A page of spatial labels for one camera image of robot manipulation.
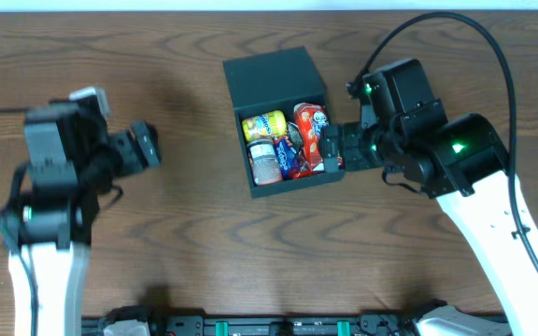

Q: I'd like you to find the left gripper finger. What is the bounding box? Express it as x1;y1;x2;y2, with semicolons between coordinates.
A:
131;120;162;167
142;123;159;149

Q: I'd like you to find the Hello Panda biscuit box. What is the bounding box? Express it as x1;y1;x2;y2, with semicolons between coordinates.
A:
293;103;330;174

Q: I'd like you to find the red candy bag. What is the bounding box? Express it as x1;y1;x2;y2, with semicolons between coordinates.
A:
290;144;312;179

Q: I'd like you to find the small black candy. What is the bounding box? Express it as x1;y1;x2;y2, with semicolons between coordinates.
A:
288;122;304;152

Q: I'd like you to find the blue Eclipse mints box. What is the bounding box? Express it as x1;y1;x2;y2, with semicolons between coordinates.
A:
274;136;299;180

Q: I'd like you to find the yellow snack cup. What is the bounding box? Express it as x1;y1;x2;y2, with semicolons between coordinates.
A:
242;110;288;142

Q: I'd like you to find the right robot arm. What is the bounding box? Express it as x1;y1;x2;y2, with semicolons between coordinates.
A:
319;100;538;335

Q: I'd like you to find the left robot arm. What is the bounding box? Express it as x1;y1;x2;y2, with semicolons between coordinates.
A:
0;120;161;335

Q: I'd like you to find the dark green open box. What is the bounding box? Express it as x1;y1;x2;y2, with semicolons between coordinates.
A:
223;47;345;199

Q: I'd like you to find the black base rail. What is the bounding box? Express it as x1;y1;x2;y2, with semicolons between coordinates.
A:
81;301;513;336

